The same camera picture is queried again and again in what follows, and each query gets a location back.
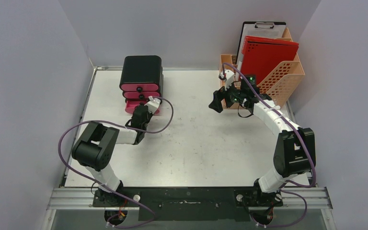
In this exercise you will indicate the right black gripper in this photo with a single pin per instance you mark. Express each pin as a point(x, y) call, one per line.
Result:
point(226, 99)

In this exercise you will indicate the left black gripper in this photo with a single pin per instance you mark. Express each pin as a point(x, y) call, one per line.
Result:
point(150, 115)

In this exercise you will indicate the black pink drawer unit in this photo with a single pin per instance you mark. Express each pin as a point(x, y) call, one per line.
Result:
point(141, 78)

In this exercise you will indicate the thick red binder folder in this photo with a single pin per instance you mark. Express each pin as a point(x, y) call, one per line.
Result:
point(259, 55)

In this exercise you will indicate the orange plastic file organizer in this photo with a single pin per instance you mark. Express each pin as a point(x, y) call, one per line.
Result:
point(282, 81)

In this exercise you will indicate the black clipboard with paper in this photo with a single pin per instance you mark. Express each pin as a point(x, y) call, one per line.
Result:
point(259, 29)

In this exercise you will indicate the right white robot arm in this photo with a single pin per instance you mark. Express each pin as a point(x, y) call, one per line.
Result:
point(295, 146)

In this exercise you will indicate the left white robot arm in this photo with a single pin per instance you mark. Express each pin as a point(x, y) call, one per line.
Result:
point(95, 147)

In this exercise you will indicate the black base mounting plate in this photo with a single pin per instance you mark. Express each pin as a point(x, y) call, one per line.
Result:
point(191, 203)

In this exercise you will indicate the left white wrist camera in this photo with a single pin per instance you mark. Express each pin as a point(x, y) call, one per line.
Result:
point(153, 105)

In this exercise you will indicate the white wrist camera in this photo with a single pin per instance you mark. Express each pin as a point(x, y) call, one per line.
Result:
point(153, 105)
point(228, 77)

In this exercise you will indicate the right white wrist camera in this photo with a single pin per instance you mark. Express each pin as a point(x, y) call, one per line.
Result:
point(228, 77)

